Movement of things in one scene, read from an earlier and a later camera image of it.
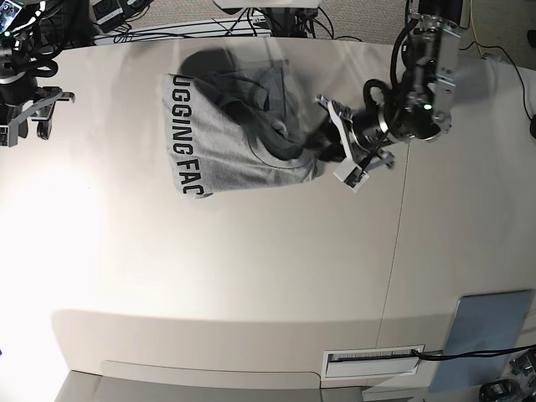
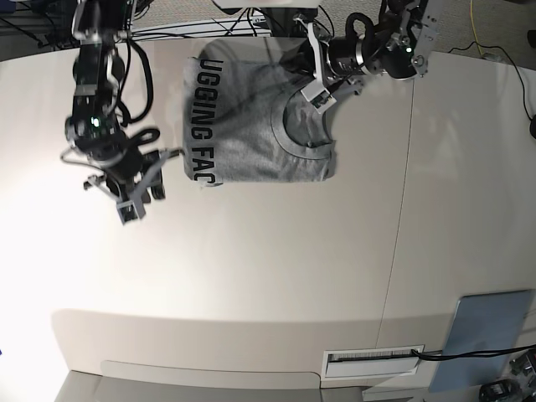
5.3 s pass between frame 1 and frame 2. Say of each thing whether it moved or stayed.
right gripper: moved
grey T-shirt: moved
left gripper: moved
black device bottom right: stayed
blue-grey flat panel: stayed
